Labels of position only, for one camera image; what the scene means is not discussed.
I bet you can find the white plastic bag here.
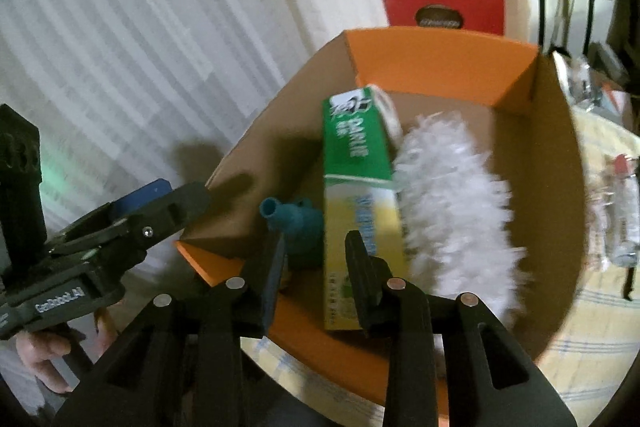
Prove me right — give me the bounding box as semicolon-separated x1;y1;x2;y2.
565;52;626;108

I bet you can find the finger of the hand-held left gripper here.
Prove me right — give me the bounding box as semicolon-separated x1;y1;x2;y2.
55;179;173;244
47;183;211;275

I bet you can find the teal silicone funnel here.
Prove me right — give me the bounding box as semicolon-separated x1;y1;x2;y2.
259;198;326;270

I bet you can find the white feather duster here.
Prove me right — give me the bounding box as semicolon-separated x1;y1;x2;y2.
392;112;531;318

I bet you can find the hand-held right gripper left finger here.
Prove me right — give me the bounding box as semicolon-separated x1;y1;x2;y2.
52;232;288;427

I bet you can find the orange cardboard box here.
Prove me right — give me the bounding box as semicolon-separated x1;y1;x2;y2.
174;27;588;408

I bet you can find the white curtain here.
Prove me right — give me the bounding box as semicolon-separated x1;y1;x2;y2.
0;0;391;408

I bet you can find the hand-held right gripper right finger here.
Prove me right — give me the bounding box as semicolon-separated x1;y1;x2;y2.
345;231;578;427

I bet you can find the person's left hand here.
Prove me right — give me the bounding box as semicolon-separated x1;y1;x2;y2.
15;304;121;395

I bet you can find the red gift box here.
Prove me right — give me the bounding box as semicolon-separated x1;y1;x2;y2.
380;0;506;35

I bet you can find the clear bottle with red cap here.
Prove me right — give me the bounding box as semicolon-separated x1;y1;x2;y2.
597;154;640;265

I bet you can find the green toothpaste box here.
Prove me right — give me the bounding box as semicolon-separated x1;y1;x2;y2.
321;84;408;332

